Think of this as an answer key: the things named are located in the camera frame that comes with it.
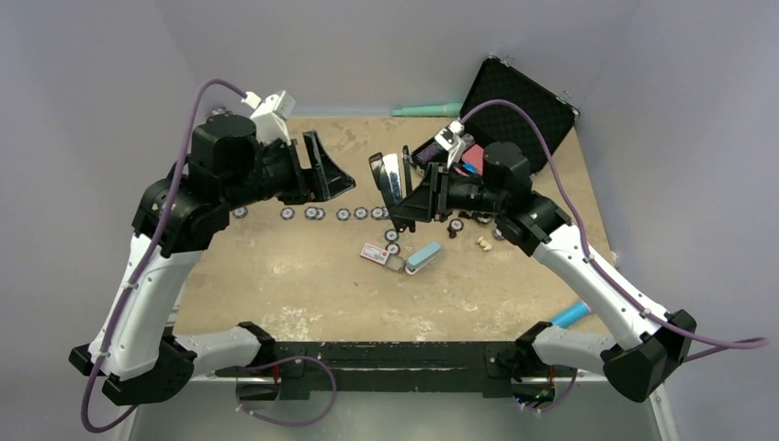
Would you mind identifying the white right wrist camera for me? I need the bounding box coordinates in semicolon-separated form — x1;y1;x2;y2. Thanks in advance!
434;119;467;169

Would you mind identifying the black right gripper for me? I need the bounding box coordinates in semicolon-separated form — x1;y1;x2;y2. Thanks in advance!
389;162;505;223

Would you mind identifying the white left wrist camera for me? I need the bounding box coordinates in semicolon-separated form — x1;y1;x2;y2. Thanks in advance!
242;90;296;145

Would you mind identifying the black poker chip case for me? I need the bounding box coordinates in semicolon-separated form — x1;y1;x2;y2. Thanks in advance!
409;55;580;181

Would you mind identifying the poker chip near box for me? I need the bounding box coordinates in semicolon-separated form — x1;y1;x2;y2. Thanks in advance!
385;243;401;254

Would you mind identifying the blue pen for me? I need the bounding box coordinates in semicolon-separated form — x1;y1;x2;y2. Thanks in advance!
549;301;592;328

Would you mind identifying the pink card deck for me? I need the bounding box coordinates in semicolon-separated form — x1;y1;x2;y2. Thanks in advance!
461;144;484;175

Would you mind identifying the poker chip above box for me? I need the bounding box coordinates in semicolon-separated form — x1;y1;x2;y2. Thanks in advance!
384;229;400;243

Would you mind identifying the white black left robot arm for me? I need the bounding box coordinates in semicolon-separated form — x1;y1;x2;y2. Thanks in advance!
69;115;356;406

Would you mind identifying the cream chess piece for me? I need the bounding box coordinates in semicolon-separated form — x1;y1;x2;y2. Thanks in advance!
476;237;492;252

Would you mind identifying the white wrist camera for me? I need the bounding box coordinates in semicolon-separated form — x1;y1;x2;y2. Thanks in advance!
242;90;296;145
434;119;467;169

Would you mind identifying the mint green tube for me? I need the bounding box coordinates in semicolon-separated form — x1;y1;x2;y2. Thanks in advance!
391;103;462;118

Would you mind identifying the poker chip row right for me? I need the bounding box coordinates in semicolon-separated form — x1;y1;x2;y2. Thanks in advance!
279;206;390;221

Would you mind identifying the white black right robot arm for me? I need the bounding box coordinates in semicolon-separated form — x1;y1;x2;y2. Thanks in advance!
368;142;696;402

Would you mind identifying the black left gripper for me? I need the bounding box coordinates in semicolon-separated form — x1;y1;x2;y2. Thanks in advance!
222;130;356;211

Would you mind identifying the aluminium frame rail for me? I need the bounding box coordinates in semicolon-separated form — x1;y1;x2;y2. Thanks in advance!
105;341;677;440

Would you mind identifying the black stapler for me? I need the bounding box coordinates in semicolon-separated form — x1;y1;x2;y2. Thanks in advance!
368;146;413;209

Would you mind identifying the light blue stapler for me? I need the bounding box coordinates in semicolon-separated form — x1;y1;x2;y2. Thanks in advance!
405;242;442;276

